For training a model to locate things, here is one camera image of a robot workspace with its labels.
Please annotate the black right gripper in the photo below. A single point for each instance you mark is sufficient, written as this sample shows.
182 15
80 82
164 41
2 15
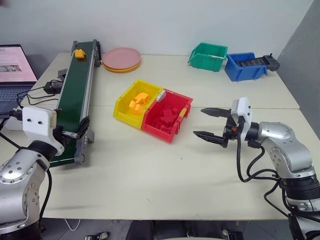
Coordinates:
231 132

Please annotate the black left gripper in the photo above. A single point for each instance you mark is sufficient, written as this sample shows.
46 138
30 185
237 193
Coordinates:
60 135

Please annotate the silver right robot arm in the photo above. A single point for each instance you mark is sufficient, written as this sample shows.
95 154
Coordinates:
287 145

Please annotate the green conveyor belt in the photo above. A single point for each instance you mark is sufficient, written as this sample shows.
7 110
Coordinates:
75 100

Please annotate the tan bin label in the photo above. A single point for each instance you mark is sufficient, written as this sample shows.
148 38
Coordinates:
183 113

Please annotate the pile of red blocks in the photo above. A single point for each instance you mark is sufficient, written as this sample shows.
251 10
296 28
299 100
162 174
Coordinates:
166 118

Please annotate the black power adapter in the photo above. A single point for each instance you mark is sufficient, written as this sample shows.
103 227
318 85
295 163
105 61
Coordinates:
53 87

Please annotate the red storage bin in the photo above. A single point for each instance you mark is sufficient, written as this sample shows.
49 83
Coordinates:
160 132

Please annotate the white bin label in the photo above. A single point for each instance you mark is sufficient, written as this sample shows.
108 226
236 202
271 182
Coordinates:
161 96

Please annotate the yellow storage bin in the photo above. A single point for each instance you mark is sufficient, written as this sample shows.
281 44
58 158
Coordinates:
125 110

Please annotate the blue storage bin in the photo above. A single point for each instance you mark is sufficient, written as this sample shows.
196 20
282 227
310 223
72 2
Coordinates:
245 71

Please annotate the green storage bin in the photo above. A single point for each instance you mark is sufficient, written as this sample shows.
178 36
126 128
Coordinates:
207 61

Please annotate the yellow toy block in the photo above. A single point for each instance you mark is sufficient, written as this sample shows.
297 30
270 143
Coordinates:
136 108
80 54
142 98

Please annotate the yellow plate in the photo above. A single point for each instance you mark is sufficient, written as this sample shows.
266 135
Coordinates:
120 70

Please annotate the open laptop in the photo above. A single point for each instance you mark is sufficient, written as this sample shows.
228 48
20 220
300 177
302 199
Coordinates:
13 72

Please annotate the black handheld controller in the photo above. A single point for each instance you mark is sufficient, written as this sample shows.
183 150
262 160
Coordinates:
270 62

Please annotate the pink plate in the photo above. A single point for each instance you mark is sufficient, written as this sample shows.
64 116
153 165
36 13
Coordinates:
122 58

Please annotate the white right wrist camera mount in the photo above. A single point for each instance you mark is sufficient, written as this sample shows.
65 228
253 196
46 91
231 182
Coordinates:
243 110

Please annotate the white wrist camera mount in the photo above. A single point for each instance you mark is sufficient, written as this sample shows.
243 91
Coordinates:
35 123
243 110

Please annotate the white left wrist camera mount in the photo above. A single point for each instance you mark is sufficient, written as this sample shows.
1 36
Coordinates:
35 123

